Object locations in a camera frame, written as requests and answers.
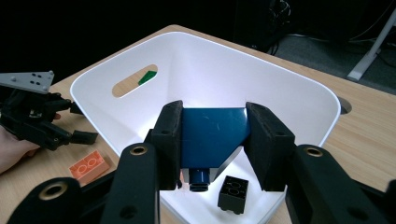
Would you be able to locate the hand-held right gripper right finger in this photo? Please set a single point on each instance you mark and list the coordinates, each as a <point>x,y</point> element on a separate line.
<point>267,146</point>

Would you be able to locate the light orange toy brick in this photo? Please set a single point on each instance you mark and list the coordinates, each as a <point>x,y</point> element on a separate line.
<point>89,166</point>

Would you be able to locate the white plastic bin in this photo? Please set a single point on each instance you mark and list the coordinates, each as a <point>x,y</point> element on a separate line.
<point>218,71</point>

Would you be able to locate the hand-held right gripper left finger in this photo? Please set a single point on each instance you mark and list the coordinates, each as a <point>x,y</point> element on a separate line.
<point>169,146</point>

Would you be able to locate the black toy brick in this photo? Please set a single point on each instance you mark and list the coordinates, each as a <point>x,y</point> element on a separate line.
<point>233,194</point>

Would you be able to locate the grey table grommet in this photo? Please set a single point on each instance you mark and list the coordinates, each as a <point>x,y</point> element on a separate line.
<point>345,105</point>

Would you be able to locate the white metal table frame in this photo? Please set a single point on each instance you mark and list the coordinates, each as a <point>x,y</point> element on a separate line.
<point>370,53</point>

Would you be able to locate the dark blue sloped toy brick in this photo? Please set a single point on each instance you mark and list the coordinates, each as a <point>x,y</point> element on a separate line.
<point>211,137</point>

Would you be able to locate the green toy brick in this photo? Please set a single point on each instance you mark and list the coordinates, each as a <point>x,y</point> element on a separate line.
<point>147,77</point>

